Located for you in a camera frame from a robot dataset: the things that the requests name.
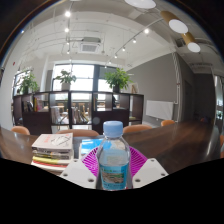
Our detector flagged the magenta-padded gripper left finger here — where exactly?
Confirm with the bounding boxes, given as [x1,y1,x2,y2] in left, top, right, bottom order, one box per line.
[59,145,101,190]

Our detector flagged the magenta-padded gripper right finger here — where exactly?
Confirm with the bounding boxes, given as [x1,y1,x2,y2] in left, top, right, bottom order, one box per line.
[128,145,169,189]

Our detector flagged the clear water bottle blue cap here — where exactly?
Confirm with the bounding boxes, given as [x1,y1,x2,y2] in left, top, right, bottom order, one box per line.
[95,120,132,192]

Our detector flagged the yellow spine book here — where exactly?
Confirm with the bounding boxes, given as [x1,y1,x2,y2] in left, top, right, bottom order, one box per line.
[33,154,73,165]

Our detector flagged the blue notepad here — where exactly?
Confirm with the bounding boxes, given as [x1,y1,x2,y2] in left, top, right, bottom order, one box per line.
[80,138,104,156]

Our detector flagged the dark spine book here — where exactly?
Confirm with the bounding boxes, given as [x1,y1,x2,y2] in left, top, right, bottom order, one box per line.
[32,148,75,161]

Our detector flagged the white cover book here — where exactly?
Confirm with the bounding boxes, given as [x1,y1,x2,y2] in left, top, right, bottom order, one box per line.
[31,133,74,152]

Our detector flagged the orange chairs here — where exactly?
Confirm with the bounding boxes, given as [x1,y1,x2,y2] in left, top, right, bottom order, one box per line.
[10,119,224,159]

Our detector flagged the dark low shelf unit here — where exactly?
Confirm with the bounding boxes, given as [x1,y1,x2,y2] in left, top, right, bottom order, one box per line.
[12,90,145,136]

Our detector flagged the small potted plant white pot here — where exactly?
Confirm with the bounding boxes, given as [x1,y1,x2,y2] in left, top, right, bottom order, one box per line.
[53,69,78,92]

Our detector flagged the large green potted plant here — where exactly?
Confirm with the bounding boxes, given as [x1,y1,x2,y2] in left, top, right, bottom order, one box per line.
[104,67,133,94]

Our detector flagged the bushy green potted plant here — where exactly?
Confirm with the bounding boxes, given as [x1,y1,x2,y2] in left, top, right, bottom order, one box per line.
[16,69,40,96]

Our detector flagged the ceiling air conditioner unit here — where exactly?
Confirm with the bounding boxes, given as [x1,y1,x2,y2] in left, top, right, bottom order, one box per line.
[79,37,102,54]

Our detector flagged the ceiling lights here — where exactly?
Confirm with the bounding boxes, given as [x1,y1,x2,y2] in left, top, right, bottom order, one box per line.
[63,0,202,60]

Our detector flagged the white wall panel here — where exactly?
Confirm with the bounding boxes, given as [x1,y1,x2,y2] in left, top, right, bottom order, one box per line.
[145,99,175,121]

